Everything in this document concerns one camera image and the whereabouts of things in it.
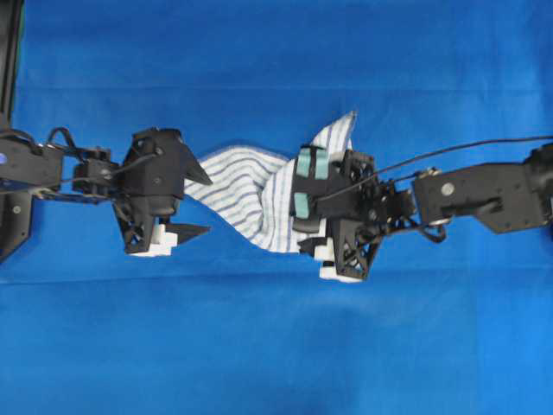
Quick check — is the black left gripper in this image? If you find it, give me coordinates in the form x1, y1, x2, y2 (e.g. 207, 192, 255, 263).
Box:
112, 128, 213, 257

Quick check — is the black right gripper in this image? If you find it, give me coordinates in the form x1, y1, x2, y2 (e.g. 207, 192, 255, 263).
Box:
298, 150, 413, 284

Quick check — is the white blue-striped towel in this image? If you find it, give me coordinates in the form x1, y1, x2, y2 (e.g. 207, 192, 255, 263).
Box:
184, 112, 357, 253

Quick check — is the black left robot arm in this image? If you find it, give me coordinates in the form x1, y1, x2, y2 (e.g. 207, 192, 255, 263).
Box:
1, 127, 212, 259

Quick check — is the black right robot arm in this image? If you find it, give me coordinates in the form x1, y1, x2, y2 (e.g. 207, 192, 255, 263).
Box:
289, 144, 552, 283

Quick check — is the blue table cloth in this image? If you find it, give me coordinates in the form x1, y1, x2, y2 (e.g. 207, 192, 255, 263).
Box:
1, 1, 552, 414

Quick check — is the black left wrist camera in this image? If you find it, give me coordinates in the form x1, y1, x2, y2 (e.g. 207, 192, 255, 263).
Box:
120, 128, 184, 216

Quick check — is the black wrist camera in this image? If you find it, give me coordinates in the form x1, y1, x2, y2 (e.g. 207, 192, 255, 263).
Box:
289, 145, 345, 234
120, 128, 184, 216

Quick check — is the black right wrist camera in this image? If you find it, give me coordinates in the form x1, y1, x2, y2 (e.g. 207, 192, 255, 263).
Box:
289, 145, 345, 234

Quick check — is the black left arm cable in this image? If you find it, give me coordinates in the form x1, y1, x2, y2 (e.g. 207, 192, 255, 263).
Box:
34, 126, 159, 191

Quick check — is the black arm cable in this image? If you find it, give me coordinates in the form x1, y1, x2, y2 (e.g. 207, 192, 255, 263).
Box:
317, 136, 553, 202
34, 126, 159, 191

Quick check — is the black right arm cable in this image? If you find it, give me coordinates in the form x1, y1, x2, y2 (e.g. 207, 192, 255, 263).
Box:
317, 136, 553, 202

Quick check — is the black frame post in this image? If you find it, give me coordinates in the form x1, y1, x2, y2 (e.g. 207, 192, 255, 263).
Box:
0, 0, 24, 129

